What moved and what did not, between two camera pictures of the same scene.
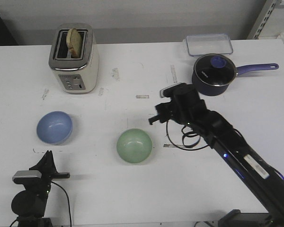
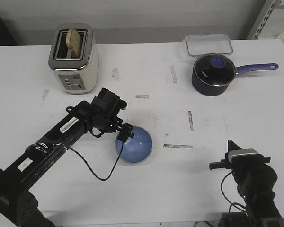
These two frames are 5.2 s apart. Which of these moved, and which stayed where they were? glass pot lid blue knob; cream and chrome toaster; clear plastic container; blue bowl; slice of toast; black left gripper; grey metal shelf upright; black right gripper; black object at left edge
Moved: black right gripper; blue bowl; black left gripper
Stayed: cream and chrome toaster; slice of toast; grey metal shelf upright; glass pot lid blue knob; black object at left edge; clear plastic container
